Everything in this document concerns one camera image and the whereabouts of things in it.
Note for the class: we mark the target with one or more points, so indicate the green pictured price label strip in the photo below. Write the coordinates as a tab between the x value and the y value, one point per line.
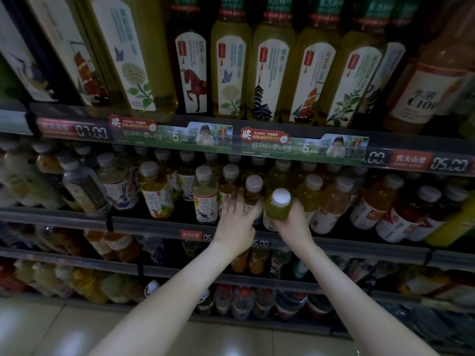
259	144

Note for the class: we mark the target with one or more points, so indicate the yellow tea bottle leaf label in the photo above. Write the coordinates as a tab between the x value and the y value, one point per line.
350	85

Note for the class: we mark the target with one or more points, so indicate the yellow tea bottle ship label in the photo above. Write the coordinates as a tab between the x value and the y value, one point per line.
310	81

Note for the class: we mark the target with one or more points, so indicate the person's right forearm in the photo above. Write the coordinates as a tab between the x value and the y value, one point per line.
363	311

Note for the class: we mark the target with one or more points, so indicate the row of red yellow bottles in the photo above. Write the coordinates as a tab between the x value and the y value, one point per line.
85	285

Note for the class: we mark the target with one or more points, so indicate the person's right hand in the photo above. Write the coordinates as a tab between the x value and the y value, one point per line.
297	231

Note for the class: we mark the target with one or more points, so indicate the yellow-green bottle arrow label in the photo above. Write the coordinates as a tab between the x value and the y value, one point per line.
278	203

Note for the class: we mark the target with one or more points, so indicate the short red black price strip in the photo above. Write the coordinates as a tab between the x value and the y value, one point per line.
222	237

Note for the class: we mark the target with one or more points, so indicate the person's left hand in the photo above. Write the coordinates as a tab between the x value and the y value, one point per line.
233	231

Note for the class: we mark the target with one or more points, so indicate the row of tea juice bottles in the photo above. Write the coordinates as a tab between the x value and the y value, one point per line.
371	207

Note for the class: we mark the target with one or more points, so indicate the pink juice bottle white cap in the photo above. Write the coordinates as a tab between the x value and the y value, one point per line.
426	96

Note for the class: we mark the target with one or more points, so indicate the person's left forearm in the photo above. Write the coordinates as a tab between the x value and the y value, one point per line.
159	311

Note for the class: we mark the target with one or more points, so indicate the brown tea bottle horse label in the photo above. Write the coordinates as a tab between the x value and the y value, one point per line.
191	70

